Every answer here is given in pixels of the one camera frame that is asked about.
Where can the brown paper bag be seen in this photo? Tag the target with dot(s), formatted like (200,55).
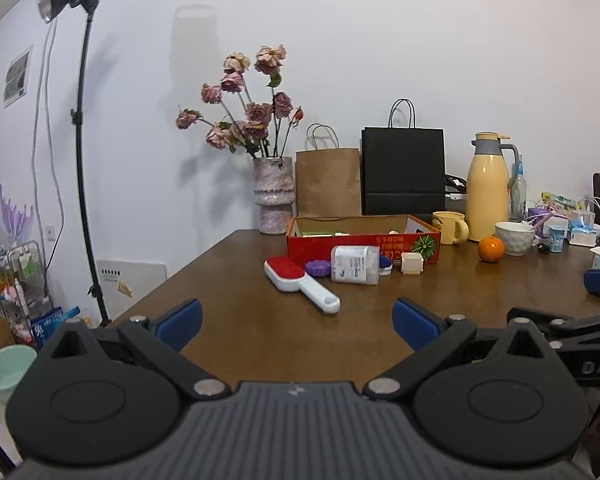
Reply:
(328,185)

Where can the blue tissue package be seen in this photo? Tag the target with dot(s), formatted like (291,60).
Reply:
(55,325)

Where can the clear glass bottle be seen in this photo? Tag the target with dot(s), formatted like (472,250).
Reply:
(518,195)

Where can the yellow thermos jug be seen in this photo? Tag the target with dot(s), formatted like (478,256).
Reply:
(487,195)

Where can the dark blue lid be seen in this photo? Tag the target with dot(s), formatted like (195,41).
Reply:
(385,261)

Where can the green plastic bucket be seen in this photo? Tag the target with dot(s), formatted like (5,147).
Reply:
(7,372)

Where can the red white lint brush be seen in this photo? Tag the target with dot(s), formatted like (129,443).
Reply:
(287,270)

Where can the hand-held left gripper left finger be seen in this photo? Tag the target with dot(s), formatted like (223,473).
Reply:
(180,322)

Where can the yellow mug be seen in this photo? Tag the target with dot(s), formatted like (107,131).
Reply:
(447,227)

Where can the dried pink roses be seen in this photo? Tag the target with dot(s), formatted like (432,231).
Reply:
(257,112)

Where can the white wall socket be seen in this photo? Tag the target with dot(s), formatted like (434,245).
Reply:
(50,232)

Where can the red cardboard box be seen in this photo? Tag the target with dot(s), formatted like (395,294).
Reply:
(310,247)

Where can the grey wall panel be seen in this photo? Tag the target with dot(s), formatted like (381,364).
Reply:
(18,77)

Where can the white flat board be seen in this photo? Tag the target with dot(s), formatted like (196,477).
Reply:
(130,282)

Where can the pink white textured vase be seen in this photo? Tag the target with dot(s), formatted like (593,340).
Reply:
(274,195)

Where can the white black appliance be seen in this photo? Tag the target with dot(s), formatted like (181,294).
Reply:
(455,192)

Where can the white bowl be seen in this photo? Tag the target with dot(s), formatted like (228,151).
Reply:
(515,240)

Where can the small black object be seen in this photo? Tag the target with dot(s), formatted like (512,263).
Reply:
(542,248)

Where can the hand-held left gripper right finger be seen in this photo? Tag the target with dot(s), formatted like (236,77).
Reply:
(415,322)

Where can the black paper bag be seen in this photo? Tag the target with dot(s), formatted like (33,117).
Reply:
(402,170)

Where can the purple scalloped lid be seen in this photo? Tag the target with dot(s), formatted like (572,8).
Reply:
(318,268)

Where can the purple wall sticker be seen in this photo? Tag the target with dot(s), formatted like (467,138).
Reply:
(17,220)

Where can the white blue tissue pack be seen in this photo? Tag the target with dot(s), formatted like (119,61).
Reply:
(586,235)

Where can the black light stand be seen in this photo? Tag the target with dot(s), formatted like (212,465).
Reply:
(82,185)

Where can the colourful packet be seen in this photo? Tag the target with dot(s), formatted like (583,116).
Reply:
(560,200)

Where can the purple cloth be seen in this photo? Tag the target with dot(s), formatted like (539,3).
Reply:
(540,217)

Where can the orange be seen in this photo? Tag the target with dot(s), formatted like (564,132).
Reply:
(491,250)

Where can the small blue cup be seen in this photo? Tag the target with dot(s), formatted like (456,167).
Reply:
(557,239)

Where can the clear plastic container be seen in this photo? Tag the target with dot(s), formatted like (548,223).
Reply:
(355,265)

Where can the white plug adapter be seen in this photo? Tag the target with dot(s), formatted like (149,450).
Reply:
(412,263)

